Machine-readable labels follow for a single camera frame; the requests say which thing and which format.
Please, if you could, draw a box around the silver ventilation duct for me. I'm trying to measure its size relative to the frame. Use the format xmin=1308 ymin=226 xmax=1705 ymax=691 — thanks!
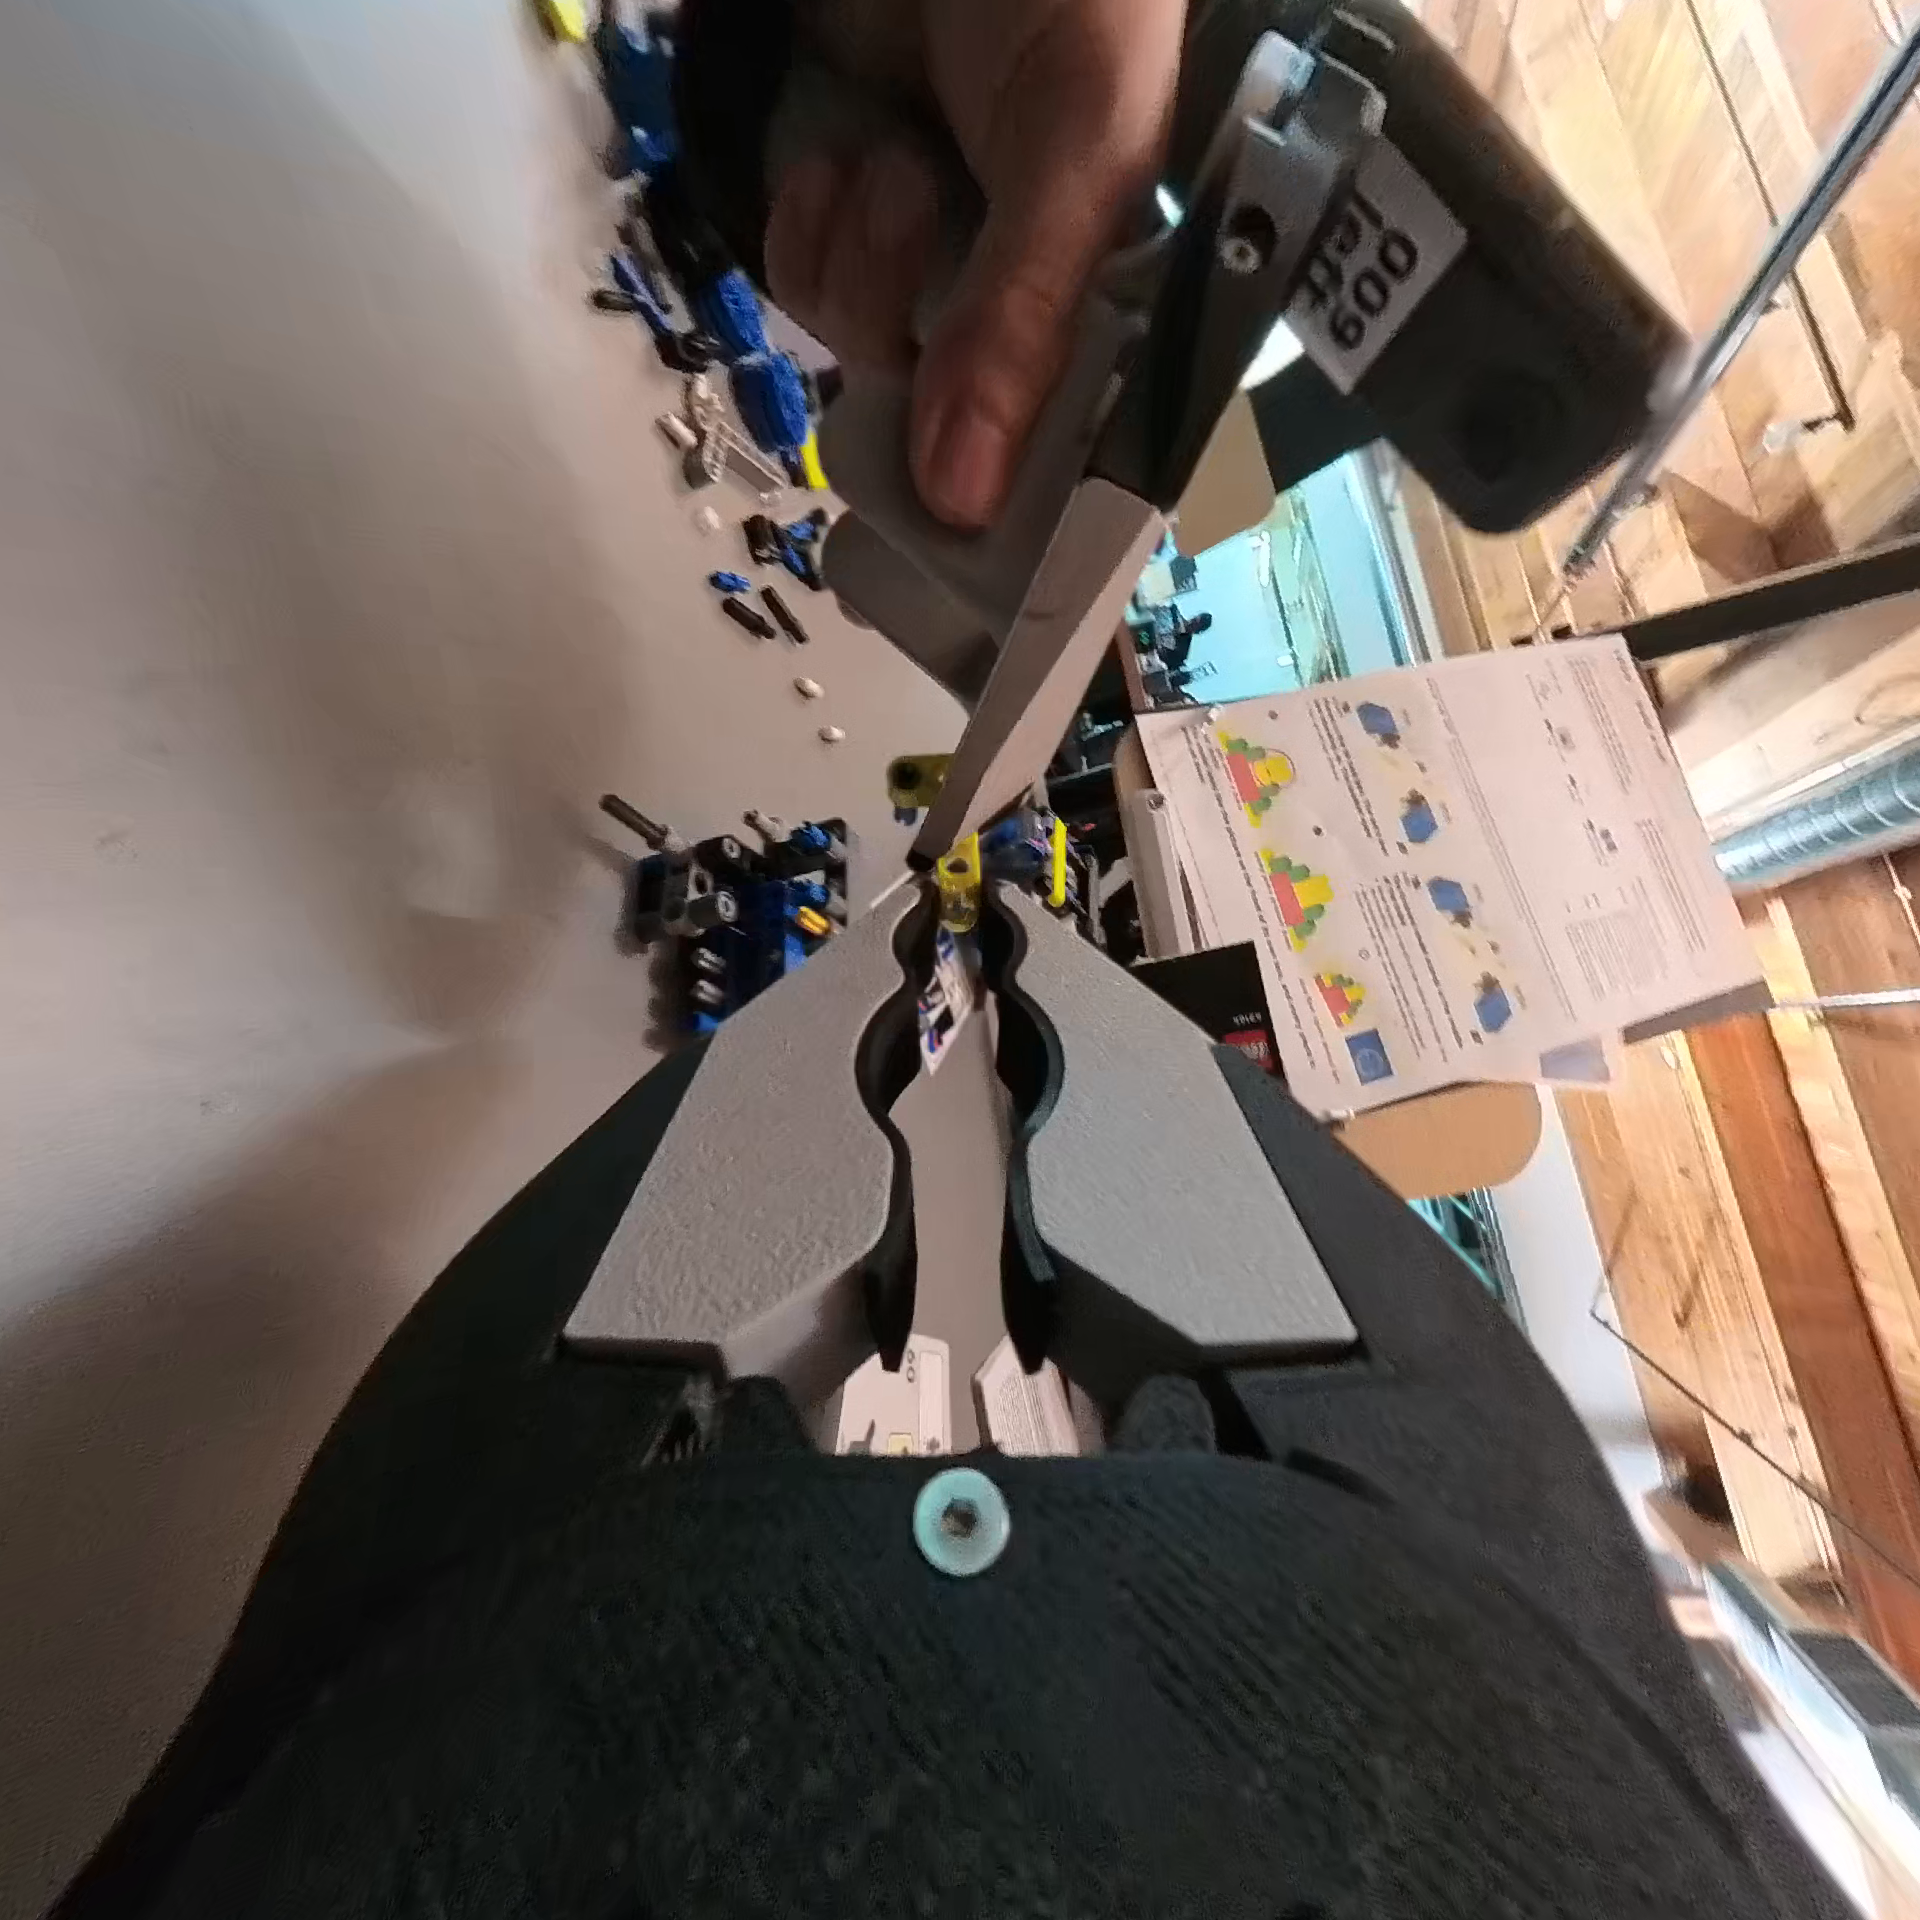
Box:
xmin=1710 ymin=748 xmax=1920 ymax=890

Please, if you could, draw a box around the lego sticker sheet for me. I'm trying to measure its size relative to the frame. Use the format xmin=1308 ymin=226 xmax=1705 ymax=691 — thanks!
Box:
xmin=915 ymin=921 xmax=981 ymax=1075

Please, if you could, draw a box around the yellow lego beam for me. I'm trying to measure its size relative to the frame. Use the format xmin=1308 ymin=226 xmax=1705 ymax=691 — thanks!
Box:
xmin=888 ymin=754 xmax=984 ymax=927

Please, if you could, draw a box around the pile of loose lego pieces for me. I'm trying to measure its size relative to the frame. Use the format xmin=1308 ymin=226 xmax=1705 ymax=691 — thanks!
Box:
xmin=532 ymin=0 xmax=840 ymax=594

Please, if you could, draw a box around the small blue grey lego assembly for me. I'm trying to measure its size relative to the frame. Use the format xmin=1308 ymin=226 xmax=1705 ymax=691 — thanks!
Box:
xmin=598 ymin=795 xmax=857 ymax=1038

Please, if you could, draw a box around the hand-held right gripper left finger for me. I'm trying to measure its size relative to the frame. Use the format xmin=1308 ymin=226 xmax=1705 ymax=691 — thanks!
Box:
xmin=564 ymin=887 xmax=920 ymax=1378

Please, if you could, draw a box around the grey metal rod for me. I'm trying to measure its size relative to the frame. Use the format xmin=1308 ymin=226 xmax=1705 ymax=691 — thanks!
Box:
xmin=1559 ymin=0 xmax=1920 ymax=578

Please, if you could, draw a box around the printed instruction poster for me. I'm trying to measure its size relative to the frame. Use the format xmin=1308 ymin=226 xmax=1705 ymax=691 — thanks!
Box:
xmin=1135 ymin=638 xmax=1772 ymax=1120

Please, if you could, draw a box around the cardboard and black panel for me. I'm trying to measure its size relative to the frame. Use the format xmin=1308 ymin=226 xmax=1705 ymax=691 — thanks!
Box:
xmin=1181 ymin=394 xmax=1279 ymax=561

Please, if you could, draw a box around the large lego buggy chassis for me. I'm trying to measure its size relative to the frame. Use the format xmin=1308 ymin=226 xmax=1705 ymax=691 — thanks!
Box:
xmin=990 ymin=808 xmax=1086 ymax=921

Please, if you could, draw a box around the black metal beam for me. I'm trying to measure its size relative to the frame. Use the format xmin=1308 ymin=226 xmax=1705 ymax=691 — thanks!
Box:
xmin=1621 ymin=537 xmax=1920 ymax=663

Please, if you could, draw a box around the open building instruction booklet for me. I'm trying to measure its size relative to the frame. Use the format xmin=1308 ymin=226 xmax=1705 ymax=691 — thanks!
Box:
xmin=832 ymin=1340 xmax=955 ymax=1457

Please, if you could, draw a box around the person's left hand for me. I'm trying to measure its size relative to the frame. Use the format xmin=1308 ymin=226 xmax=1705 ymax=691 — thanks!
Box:
xmin=761 ymin=0 xmax=1203 ymax=531

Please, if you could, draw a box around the black lego set box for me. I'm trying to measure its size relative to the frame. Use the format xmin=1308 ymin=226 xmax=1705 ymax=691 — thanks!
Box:
xmin=1176 ymin=943 xmax=1295 ymax=1086

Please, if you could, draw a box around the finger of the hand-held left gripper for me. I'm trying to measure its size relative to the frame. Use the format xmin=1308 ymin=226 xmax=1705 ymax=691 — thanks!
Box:
xmin=908 ymin=478 xmax=1168 ymax=875

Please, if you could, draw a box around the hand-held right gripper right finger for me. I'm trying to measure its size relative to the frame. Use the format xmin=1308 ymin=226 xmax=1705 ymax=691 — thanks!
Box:
xmin=990 ymin=892 xmax=1361 ymax=1375

